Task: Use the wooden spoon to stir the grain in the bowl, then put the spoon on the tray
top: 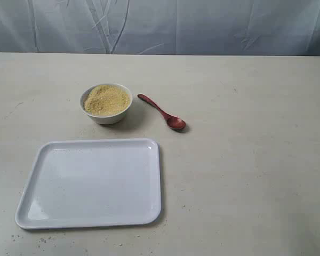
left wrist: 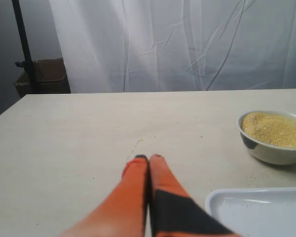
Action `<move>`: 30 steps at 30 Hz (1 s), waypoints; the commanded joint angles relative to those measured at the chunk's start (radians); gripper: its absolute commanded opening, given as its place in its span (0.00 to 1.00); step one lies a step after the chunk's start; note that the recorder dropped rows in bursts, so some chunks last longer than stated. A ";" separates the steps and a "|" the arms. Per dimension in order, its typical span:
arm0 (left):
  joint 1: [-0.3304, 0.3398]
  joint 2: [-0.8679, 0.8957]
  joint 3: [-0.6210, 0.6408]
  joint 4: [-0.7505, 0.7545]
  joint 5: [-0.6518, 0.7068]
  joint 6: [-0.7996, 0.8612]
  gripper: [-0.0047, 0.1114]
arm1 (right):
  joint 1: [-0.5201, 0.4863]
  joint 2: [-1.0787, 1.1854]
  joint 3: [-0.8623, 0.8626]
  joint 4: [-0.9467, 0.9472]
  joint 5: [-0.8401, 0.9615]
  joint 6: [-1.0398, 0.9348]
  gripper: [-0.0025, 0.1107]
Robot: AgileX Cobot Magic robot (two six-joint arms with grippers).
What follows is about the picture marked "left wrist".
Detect brown cardboard box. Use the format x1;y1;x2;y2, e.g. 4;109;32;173
14;58;71;98

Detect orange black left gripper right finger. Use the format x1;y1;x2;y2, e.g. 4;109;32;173
149;155;239;237

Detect white rectangular tray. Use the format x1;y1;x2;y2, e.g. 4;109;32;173
205;187;296;237

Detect white backdrop curtain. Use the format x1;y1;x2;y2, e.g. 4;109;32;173
50;0;296;93

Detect yellow grains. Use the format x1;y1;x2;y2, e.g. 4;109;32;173
242;112;296;149

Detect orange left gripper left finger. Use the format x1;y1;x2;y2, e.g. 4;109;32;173
60;155;148;237

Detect black stand pole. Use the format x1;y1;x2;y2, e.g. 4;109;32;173
12;0;39;93

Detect white bowl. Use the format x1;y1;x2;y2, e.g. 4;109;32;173
237;110;296;165

